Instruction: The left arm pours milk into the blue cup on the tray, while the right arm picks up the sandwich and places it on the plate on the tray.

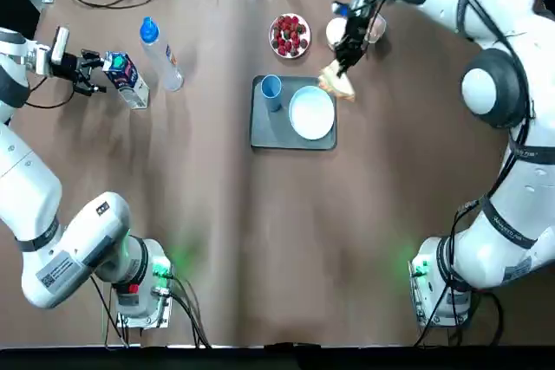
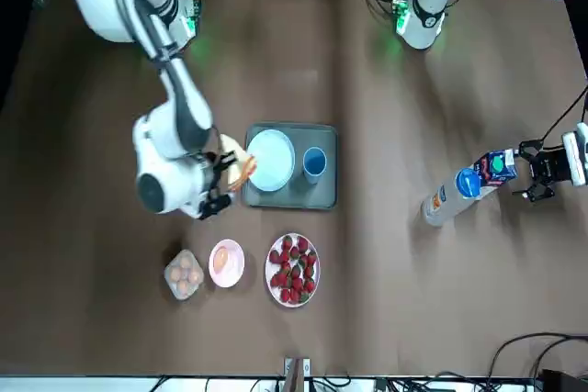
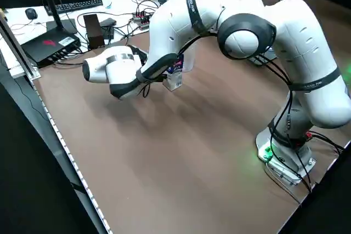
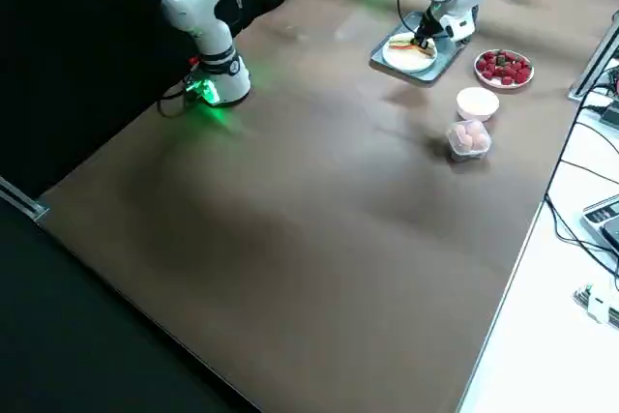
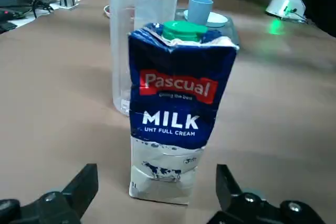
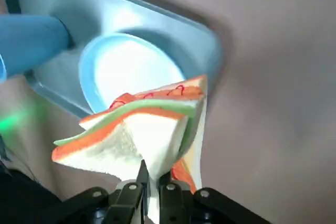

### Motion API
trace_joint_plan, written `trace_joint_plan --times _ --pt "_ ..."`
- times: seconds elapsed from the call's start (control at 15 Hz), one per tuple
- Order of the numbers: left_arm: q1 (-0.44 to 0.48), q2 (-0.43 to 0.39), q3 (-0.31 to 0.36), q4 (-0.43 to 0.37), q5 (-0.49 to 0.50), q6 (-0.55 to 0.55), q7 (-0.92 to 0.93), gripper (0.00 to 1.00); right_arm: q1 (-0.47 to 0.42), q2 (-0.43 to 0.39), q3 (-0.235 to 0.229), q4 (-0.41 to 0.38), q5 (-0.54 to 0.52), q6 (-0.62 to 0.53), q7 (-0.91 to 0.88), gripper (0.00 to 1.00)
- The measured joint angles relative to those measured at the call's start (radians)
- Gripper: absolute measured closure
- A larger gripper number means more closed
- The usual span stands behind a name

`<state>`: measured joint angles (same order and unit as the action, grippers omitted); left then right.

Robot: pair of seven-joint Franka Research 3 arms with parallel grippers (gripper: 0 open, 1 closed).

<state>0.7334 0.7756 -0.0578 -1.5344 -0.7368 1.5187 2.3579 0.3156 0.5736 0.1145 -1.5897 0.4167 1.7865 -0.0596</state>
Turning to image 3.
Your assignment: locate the black stand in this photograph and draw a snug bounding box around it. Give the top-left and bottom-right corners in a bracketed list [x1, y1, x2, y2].
[35, 0, 78, 36]

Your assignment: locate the black box red logo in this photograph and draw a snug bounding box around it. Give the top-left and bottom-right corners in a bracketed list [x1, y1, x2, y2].
[21, 33, 82, 68]

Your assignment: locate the black keyboard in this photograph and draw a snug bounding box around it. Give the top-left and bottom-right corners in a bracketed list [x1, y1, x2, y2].
[45, 0, 104, 16]

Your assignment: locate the black adapter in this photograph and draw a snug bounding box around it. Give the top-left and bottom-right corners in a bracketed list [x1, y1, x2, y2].
[100, 18, 116, 42]

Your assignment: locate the dark brown box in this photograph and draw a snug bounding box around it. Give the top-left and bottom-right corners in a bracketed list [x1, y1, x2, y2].
[83, 13, 106, 50]

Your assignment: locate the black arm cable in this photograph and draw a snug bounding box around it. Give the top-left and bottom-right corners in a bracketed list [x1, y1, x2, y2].
[175, 32, 343, 193]

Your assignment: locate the blue white milk carton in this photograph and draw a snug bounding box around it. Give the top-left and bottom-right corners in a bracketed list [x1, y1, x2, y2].
[162, 54, 184, 92]

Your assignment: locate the hub with red lights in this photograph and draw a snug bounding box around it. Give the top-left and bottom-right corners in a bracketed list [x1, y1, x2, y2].
[131, 10, 154, 31]

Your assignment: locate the aluminium frame profile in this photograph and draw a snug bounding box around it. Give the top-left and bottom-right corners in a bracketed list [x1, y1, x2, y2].
[0, 8, 41, 79]

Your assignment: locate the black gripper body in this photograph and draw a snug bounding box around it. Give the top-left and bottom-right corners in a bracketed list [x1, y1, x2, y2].
[127, 44, 149, 68]

